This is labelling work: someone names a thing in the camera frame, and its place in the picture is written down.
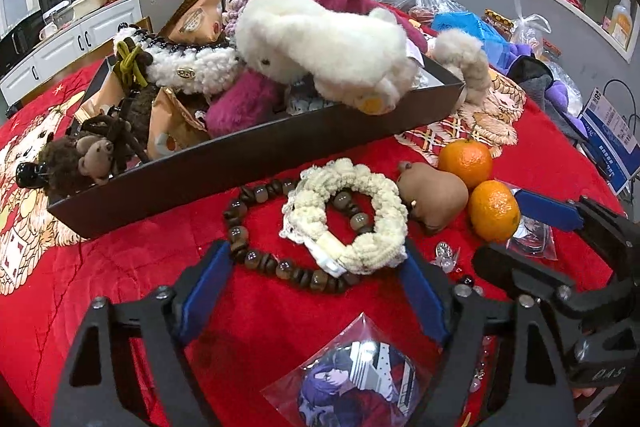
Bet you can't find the purple badge in plastic bag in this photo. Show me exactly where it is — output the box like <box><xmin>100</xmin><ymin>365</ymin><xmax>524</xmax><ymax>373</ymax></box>
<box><xmin>260</xmin><ymin>313</ymin><xmax>433</xmax><ymax>427</ymax></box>

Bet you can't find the orange-brown snack packet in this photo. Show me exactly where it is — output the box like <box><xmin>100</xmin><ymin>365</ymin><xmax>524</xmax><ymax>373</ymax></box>
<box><xmin>80</xmin><ymin>77</ymin><xmax>123</xmax><ymax>118</ymax></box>
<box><xmin>149</xmin><ymin>88</ymin><xmax>208</xmax><ymax>158</ymax></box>
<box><xmin>165</xmin><ymin>0</ymin><xmax>224</xmax><ymax>48</ymax></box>

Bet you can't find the brown bead bracelet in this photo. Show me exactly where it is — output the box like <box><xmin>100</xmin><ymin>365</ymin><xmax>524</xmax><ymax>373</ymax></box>
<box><xmin>223</xmin><ymin>178</ymin><xmax>376</xmax><ymax>294</ymax></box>

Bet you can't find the yellow black striped packet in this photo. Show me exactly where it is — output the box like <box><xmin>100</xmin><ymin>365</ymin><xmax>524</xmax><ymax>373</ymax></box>
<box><xmin>482</xmin><ymin>9</ymin><xmax>516</xmax><ymax>40</ymax></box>

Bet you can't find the red badge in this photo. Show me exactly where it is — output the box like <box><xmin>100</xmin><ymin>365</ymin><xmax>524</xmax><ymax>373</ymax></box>
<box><xmin>510</xmin><ymin>212</ymin><xmax>558</xmax><ymax>260</ymax></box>

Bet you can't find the brown bear plush charm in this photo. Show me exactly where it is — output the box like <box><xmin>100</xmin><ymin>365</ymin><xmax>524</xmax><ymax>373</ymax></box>
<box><xmin>77</xmin><ymin>134</ymin><xmax>117</xmax><ymax>185</ymax></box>

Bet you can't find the white plush toy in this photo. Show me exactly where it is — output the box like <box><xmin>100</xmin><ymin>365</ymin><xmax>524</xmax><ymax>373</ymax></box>
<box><xmin>235</xmin><ymin>0</ymin><xmax>421</xmax><ymax>115</ymax></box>

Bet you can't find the orange mandarin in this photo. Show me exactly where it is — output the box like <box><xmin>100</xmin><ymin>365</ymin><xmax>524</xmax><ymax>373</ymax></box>
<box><xmin>438</xmin><ymin>139</ymin><xmax>493</xmax><ymax>190</ymax></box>
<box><xmin>468</xmin><ymin>179</ymin><xmax>522</xmax><ymax>243</ymax></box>

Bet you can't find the beige plush toy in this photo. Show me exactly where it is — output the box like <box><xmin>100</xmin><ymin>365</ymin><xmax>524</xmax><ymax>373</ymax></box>
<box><xmin>432</xmin><ymin>28</ymin><xmax>493</xmax><ymax>105</ymax></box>

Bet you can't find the black hair claw clip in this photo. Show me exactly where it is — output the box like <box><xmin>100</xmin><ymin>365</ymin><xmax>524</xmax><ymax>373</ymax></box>
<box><xmin>16</xmin><ymin>161</ymin><xmax>48</xmax><ymax>188</ymax></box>

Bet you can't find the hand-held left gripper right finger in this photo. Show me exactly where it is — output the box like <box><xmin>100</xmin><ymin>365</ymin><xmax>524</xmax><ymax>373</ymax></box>
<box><xmin>399</xmin><ymin>237</ymin><xmax>581</xmax><ymax>427</ymax></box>

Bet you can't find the red printed blanket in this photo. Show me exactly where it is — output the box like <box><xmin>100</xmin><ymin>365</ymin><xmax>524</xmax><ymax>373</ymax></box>
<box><xmin>0</xmin><ymin>4</ymin><xmax>631</xmax><ymax>427</ymax></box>

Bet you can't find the person's right hand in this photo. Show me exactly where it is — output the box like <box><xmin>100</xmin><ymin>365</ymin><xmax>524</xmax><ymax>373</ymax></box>
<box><xmin>572</xmin><ymin>384</ymin><xmax>608</xmax><ymax>425</ymax></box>

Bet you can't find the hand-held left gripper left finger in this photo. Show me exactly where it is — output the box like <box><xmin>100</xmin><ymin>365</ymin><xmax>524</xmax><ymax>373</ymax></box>
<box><xmin>50</xmin><ymin>241</ymin><xmax>236</xmax><ymax>427</ymax></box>

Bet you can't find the clear crystal charm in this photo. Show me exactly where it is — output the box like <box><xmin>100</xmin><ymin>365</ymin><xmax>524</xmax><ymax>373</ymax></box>
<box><xmin>432</xmin><ymin>241</ymin><xmax>463</xmax><ymax>270</ymax></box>

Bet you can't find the purple cloth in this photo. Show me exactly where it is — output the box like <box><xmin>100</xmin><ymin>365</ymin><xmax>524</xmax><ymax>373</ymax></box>
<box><xmin>500</xmin><ymin>42</ymin><xmax>586</xmax><ymax>138</ymax></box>

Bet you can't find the blue plastic bag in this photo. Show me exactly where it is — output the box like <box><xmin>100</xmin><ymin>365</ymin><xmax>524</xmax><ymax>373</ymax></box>
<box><xmin>431</xmin><ymin>11</ymin><xmax>513</xmax><ymax>52</ymax></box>

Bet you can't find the cream crochet scrunchie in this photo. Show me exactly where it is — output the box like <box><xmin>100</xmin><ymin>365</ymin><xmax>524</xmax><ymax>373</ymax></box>
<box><xmin>280</xmin><ymin>158</ymin><xmax>408</xmax><ymax>278</ymax></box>

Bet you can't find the brown capybara toy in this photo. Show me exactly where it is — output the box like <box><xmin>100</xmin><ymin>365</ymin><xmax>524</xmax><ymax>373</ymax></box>
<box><xmin>397</xmin><ymin>161</ymin><xmax>469</xmax><ymax>235</ymax></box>

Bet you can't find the brown fluffy hair clip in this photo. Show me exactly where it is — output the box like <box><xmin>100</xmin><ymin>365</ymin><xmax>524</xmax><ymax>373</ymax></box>
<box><xmin>40</xmin><ymin>82</ymin><xmax>161</xmax><ymax>198</ymax></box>

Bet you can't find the dark cardboard box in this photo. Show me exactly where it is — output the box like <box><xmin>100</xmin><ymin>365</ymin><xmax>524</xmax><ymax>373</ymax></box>
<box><xmin>47</xmin><ymin>52</ymin><xmax>466</xmax><ymax>239</ymax></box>

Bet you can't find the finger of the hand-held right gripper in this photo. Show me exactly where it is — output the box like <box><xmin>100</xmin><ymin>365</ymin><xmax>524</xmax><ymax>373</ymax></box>
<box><xmin>512</xmin><ymin>188</ymin><xmax>640</xmax><ymax>258</ymax></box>
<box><xmin>471</xmin><ymin>243</ymin><xmax>621</xmax><ymax>323</ymax></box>

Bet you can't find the white kitchen cabinet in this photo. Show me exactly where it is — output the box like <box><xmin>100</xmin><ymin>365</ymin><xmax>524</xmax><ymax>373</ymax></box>
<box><xmin>0</xmin><ymin>0</ymin><xmax>143</xmax><ymax>108</ymax></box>

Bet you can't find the white bottle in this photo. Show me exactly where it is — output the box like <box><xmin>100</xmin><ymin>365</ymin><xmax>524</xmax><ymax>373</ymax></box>
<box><xmin>607</xmin><ymin>0</ymin><xmax>638</xmax><ymax>48</ymax></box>

